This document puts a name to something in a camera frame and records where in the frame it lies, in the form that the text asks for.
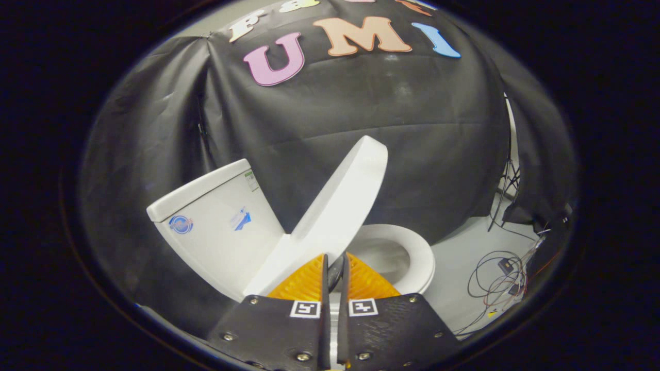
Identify black floor cables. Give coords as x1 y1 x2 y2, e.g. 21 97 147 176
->
453 229 550 338

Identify black backdrop cloth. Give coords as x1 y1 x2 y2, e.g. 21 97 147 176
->
80 0 578 335

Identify white toilet seat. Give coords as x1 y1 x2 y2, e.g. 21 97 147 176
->
350 224 436 295

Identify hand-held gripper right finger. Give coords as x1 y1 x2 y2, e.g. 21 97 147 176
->
338 251 462 369

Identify white toilet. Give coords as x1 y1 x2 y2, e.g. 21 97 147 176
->
146 159 436 305

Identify black tripod stand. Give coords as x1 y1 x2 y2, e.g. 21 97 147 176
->
487 94 521 232

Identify white toilet lid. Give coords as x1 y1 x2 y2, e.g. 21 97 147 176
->
242 135 388 298

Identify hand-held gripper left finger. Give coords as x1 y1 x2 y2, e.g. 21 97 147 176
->
206 252 332 371

